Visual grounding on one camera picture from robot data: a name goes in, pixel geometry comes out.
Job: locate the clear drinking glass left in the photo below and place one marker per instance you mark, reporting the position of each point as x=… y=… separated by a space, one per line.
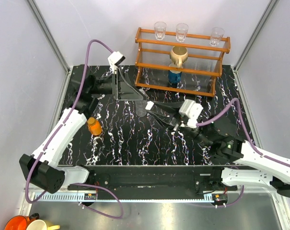
x=160 y=30

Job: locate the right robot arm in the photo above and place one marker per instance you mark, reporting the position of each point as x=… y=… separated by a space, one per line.
x=226 y=136

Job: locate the clear plastic bottle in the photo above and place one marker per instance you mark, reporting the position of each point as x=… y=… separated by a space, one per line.
x=141 y=105

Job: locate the orange juice bottle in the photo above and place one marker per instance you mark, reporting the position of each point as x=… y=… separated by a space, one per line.
x=95 y=129

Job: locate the clear drinking glass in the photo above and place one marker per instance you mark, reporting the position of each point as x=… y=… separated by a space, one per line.
x=216 y=36
x=160 y=30
x=181 y=32

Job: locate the orange mug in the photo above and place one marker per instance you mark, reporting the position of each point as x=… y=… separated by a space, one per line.
x=21 y=222

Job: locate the orange bottle cap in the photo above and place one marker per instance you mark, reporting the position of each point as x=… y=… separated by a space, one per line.
x=91 y=121

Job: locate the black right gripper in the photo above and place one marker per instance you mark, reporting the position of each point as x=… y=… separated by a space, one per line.
x=166 y=121

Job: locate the clear drinking glass right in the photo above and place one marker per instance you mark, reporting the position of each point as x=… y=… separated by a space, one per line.
x=216 y=36

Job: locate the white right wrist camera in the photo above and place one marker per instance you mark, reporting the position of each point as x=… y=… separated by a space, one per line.
x=189 y=112

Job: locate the cream yellow mug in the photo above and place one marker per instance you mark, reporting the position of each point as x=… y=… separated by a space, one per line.
x=42 y=225

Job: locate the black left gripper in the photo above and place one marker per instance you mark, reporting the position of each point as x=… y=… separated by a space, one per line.
x=123 y=90

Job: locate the beige ceramic mug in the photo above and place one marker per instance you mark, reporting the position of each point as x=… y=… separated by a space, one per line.
x=178 y=55

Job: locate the blue ceramic mug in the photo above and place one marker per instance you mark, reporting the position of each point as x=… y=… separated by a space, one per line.
x=174 y=76

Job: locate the clear drinking glass middle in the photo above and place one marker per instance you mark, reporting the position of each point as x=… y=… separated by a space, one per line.
x=181 y=32

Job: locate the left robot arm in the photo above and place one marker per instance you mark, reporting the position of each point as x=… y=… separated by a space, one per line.
x=41 y=168

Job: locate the orange wooden shelf rack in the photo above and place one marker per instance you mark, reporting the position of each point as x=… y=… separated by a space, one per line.
x=191 y=67

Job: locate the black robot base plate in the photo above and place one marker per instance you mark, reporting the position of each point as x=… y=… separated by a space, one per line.
x=159 y=182

